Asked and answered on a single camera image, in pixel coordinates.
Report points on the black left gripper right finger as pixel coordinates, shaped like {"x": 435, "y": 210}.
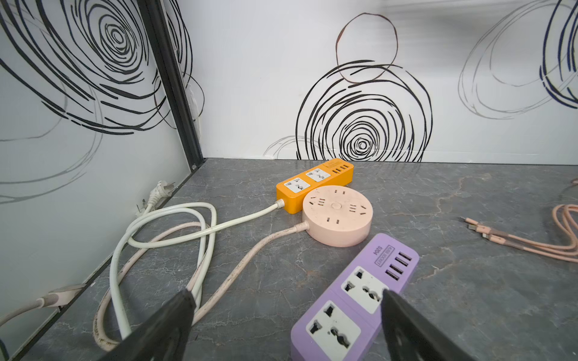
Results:
{"x": 410, "y": 336}

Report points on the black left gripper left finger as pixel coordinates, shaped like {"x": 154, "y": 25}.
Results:
{"x": 163, "y": 336}

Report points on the orange power strip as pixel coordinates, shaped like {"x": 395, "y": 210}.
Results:
{"x": 293, "y": 191}

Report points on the purple power strip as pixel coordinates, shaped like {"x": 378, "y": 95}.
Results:
{"x": 345, "y": 320}

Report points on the pink round power strip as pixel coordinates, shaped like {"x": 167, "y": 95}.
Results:
{"x": 337, "y": 216}

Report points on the white wall plug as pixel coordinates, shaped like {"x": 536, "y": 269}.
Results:
{"x": 162, "y": 191}

